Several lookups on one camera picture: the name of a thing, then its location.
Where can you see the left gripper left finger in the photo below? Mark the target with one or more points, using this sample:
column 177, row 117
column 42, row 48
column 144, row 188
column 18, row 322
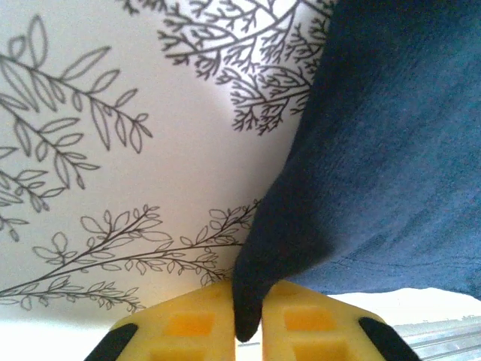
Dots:
column 188, row 331

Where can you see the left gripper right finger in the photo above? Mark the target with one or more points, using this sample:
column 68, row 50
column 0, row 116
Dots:
column 312, row 331

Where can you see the wide aluminium base rail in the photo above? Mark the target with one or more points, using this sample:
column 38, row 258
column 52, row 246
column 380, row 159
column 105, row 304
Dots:
column 451, row 342

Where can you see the floral patterned table cover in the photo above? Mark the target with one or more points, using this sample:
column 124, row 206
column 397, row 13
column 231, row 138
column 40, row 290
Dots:
column 112, row 169

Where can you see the navy blue garment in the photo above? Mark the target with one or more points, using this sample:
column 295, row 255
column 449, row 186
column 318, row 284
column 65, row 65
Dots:
column 376, row 150

